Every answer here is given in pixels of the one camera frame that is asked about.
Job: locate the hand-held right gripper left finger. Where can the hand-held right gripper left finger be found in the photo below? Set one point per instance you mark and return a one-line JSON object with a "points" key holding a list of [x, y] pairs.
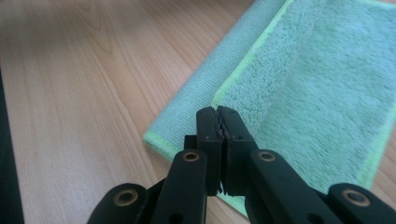
{"points": [[210, 137]]}

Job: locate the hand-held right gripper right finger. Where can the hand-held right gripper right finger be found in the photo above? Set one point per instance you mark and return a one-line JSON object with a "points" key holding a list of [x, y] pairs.
{"points": [[238, 146]]}

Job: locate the green cloth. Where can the green cloth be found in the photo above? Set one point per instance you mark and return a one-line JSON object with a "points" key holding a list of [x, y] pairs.
{"points": [[311, 93]]}

